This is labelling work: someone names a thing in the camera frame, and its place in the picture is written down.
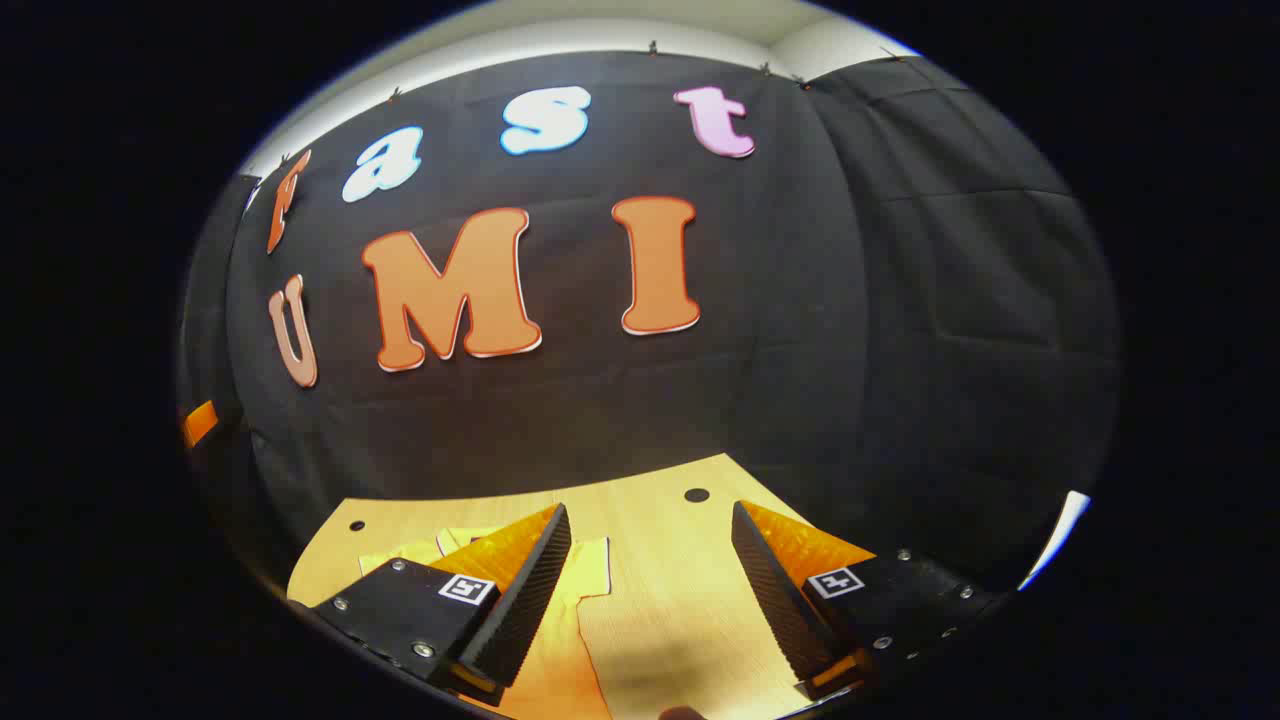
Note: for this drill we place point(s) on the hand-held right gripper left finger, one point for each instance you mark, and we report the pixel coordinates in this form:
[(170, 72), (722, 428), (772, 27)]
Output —
[(530, 590)]

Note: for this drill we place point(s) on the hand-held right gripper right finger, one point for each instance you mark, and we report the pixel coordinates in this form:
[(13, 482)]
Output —
[(775, 590)]

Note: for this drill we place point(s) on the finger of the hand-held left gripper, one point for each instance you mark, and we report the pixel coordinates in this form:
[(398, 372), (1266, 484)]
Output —
[(200, 423)]

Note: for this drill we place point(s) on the orange T-shirt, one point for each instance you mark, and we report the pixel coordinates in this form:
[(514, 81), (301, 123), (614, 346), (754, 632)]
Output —
[(560, 660)]

